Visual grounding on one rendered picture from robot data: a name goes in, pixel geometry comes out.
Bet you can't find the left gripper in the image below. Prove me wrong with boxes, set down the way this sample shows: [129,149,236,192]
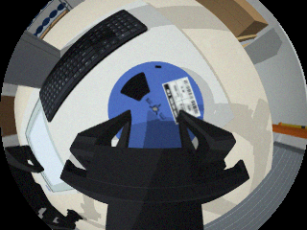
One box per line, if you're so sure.
[4,145,77,230]

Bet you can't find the black keyboard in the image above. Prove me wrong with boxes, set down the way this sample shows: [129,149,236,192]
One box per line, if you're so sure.
[39,9,147,123]

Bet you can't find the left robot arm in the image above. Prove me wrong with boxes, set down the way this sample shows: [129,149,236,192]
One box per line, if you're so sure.
[53,210,83,230]

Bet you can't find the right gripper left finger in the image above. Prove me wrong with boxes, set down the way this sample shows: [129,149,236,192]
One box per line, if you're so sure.
[74,110,131,147]

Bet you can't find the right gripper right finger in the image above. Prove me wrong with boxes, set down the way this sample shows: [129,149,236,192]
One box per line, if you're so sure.
[177,110,237,170]

